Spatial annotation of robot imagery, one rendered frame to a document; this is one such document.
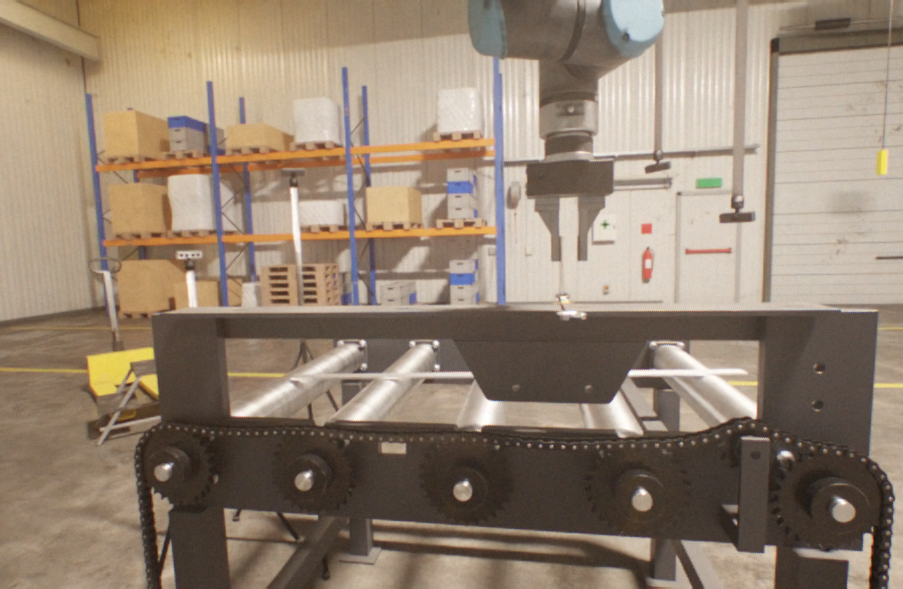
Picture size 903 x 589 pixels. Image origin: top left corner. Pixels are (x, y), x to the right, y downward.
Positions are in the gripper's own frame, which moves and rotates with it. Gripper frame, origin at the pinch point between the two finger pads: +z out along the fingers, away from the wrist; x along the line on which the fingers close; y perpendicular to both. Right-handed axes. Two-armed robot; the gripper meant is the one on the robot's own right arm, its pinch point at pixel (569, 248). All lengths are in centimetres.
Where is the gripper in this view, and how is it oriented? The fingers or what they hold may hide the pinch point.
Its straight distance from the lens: 79.3
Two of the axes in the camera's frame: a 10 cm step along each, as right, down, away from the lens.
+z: 0.3, 9.9, 1.0
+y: -1.7, 1.0, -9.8
